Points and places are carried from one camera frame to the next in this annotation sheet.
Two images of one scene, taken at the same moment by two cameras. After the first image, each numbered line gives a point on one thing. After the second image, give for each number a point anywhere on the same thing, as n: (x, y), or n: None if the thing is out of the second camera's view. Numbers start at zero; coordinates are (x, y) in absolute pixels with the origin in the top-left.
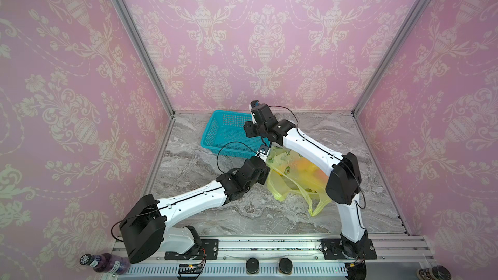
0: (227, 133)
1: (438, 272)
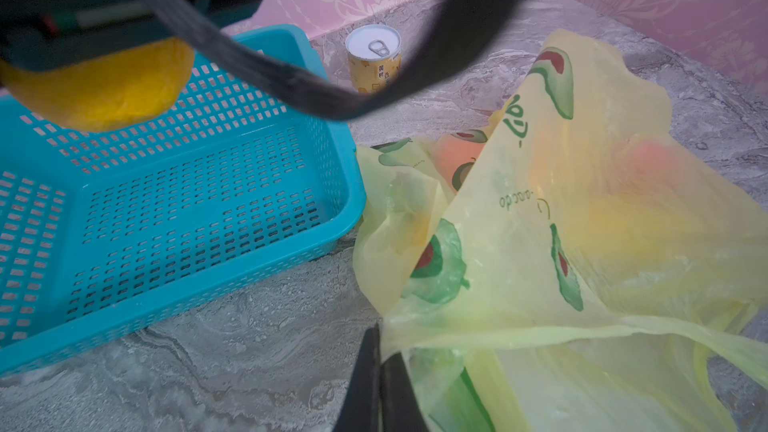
0: (108, 236)
1: None
